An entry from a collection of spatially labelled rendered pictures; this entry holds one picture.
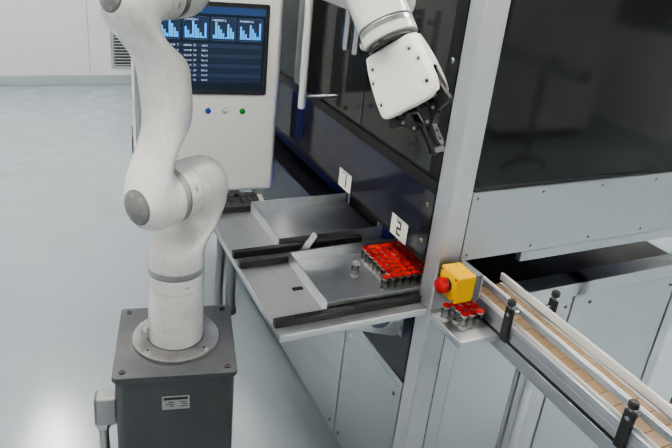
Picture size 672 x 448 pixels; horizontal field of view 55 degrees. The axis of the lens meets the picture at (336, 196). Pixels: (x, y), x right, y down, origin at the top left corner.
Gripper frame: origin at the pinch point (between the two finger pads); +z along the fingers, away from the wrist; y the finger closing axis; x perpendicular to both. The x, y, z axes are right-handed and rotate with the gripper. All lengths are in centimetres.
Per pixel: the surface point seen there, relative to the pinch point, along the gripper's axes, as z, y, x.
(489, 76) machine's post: -14, -8, 52
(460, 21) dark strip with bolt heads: -28, -9, 51
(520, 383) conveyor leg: 55, -33, 60
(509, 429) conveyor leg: 67, -41, 62
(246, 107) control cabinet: -50, -105, 83
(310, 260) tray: 9, -76, 53
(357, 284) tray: 20, -63, 52
